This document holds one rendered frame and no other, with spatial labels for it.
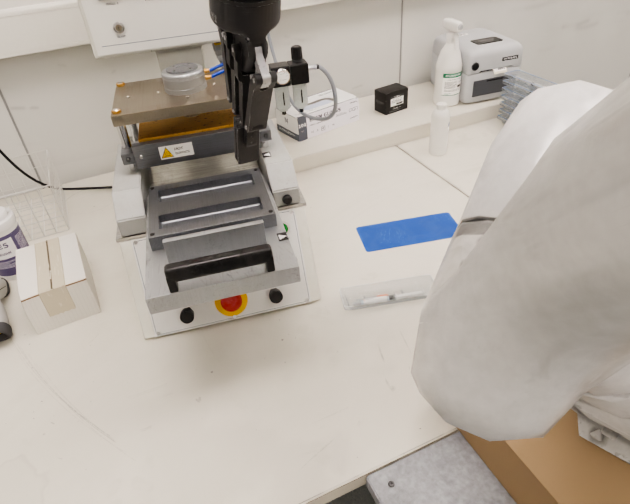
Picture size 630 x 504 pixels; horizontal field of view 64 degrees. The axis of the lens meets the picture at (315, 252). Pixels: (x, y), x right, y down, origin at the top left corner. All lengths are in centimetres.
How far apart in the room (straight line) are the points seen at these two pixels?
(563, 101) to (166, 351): 78
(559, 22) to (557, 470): 187
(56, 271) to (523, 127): 92
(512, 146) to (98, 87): 133
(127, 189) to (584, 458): 79
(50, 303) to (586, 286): 96
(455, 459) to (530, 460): 13
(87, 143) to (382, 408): 115
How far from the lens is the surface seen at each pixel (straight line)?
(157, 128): 102
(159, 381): 93
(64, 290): 106
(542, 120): 37
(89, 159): 164
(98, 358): 101
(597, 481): 68
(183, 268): 71
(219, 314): 98
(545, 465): 70
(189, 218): 86
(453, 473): 78
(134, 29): 115
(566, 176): 23
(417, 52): 190
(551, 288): 26
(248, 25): 56
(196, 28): 114
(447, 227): 120
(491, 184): 36
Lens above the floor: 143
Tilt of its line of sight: 37 degrees down
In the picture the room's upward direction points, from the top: 5 degrees counter-clockwise
